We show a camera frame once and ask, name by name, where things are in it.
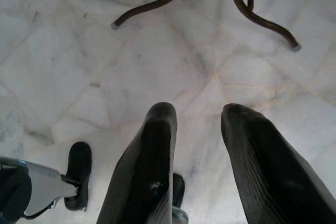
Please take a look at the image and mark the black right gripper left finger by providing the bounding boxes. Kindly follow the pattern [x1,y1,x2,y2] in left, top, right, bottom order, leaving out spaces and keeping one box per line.
[97,102,179,224]

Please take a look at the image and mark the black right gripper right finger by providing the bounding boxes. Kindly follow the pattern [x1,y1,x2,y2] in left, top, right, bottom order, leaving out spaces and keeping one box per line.
[222,103,336,224]

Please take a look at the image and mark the black robot right foot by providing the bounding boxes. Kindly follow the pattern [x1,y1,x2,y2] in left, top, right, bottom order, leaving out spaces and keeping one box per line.
[172,173,186,209]

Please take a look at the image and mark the black robot foot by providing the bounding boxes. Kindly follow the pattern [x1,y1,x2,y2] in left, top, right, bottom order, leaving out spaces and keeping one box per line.
[64,142,93,211]
[172,173,186,209]

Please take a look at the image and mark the black robot left foot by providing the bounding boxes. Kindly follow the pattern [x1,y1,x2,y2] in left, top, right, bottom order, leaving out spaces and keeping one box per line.
[64,142,93,211]

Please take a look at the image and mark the silver robot left leg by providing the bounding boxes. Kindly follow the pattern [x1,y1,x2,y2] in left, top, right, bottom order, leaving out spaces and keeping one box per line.
[0,157,81,220]

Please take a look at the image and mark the curved dark metal table leg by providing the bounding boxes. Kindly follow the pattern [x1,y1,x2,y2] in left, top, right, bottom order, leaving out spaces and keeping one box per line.
[111,0,198,29]
[223,0,302,51]

